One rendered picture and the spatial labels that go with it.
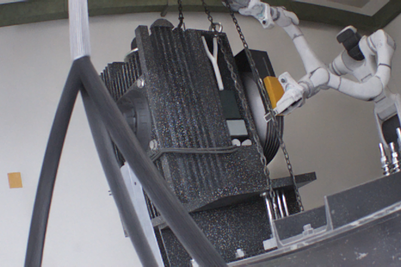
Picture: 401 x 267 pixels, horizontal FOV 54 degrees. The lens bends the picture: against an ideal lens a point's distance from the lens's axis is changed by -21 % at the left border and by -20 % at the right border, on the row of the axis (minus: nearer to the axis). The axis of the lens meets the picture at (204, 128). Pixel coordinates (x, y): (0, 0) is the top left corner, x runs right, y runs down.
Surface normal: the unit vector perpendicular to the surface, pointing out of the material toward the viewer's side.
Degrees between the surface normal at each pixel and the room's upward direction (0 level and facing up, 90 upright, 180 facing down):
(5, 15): 90
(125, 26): 90
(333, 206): 90
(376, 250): 90
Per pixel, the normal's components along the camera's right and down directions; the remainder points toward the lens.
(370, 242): -0.88, 0.09
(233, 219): 0.40, -0.36
